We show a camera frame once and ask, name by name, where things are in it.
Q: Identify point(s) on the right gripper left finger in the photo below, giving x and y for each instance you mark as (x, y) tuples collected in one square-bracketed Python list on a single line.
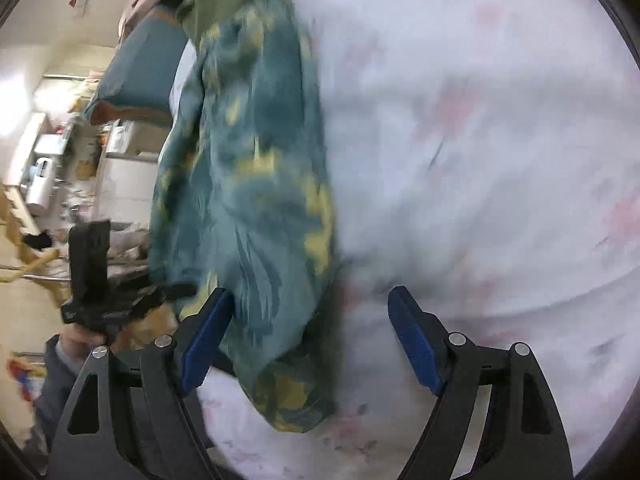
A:
[(135, 415)]

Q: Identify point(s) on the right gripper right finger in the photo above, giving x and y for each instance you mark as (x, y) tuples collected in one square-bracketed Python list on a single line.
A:
[(523, 436)]

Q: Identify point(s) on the teal yellow patterned pants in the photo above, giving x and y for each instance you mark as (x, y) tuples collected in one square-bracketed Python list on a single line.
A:
[(242, 201)]

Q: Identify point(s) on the left forearm grey sleeve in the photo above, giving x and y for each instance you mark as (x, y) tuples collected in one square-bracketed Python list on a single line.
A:
[(62, 372)]

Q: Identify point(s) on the left hand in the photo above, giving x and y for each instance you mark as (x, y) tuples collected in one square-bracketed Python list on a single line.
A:
[(77, 342)]

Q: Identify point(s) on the white bedside cabinet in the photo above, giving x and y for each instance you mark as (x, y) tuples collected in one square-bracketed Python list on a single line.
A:
[(127, 172)]

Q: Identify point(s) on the white water heater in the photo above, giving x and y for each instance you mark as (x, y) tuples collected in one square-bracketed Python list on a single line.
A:
[(41, 190)]

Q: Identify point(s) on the white floral bed sheet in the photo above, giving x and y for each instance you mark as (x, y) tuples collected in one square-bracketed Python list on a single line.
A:
[(484, 154)]

